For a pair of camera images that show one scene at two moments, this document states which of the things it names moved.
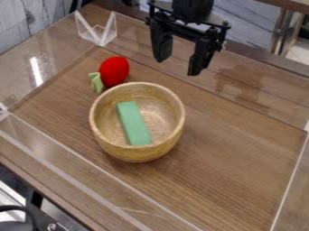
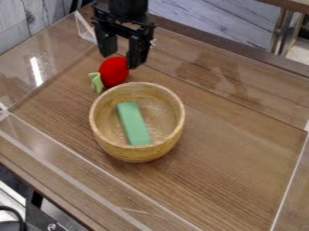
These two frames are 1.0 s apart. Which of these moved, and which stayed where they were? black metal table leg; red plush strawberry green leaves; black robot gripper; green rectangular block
Moved: black robot gripper
Stayed: black metal table leg; green rectangular block; red plush strawberry green leaves
